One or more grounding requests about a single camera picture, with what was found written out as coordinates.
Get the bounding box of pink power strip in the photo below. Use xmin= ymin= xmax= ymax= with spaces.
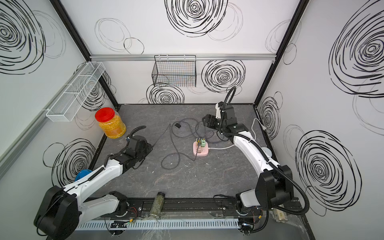
xmin=193 ymin=141 xmax=209 ymax=157

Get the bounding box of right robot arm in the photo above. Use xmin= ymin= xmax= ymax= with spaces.
xmin=203 ymin=87 xmax=310 ymax=215

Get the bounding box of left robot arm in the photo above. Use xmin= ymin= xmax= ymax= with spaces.
xmin=34 ymin=126 xmax=153 ymax=240

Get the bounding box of red lid corn jar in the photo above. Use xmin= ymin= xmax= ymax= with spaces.
xmin=95 ymin=107 xmax=127 ymax=139

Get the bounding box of blue lid jar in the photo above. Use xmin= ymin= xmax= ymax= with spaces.
xmin=75 ymin=169 xmax=92 ymax=182

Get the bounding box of glass spice bottle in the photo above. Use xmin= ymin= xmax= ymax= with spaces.
xmin=150 ymin=192 xmax=166 ymax=218

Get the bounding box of white lid jar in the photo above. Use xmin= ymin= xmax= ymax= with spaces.
xmin=262 ymin=147 xmax=273 ymax=158

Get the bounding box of beige small bottle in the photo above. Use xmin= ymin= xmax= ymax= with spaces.
xmin=273 ymin=209 xmax=288 ymax=223

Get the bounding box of white power strip cord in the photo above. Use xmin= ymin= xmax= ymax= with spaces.
xmin=207 ymin=117 xmax=268 ymax=151

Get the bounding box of black wire basket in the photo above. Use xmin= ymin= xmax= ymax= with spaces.
xmin=152 ymin=60 xmax=197 ymax=87

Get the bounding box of aluminium wall rail back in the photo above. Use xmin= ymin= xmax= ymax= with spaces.
xmin=90 ymin=53 xmax=276 ymax=62

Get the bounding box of aluminium wall rail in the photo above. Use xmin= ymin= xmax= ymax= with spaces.
xmin=1 ymin=62 xmax=89 ymax=179
xmin=90 ymin=53 xmax=276 ymax=62

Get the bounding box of white wire shelf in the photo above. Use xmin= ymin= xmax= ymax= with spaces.
xmin=46 ymin=62 xmax=105 ymax=122

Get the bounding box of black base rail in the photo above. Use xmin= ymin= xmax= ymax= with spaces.
xmin=101 ymin=196 xmax=301 ymax=218

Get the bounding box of white slotted cable duct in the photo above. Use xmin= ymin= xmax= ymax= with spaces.
xmin=76 ymin=219 xmax=240 ymax=231

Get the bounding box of aluminium wall rail left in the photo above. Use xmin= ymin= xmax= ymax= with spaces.
xmin=1 ymin=62 xmax=89 ymax=179

